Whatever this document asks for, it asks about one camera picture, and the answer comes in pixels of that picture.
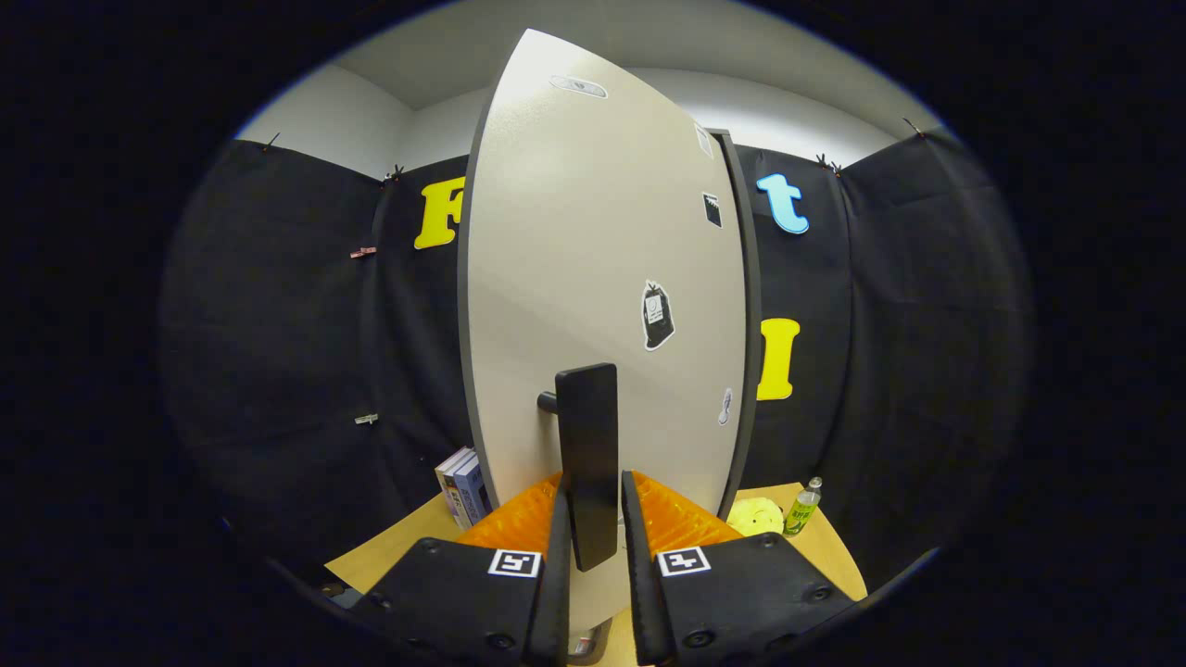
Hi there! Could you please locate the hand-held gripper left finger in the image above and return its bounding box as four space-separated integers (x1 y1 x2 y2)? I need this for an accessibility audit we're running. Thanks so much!
352 472 574 667

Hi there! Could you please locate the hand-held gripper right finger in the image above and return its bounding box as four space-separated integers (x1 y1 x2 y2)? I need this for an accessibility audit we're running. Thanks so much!
621 471 858 667

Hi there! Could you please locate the black cabinet door handle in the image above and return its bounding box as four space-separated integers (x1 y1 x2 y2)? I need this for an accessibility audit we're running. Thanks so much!
537 363 620 573

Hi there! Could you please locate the grey shoe cabinet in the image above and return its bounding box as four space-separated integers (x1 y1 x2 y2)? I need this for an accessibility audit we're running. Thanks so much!
709 128 763 522

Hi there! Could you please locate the yellow plush toy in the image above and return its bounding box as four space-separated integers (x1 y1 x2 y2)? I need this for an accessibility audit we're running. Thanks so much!
725 497 786 538

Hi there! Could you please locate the green drink bottle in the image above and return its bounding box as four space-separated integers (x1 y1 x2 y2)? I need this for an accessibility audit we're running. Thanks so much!
783 477 824 538

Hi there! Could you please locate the white-spine book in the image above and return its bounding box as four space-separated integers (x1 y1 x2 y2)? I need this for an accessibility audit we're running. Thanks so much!
435 447 475 530

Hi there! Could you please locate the black backdrop cloth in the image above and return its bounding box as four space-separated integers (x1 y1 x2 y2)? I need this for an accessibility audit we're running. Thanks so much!
158 125 1034 575

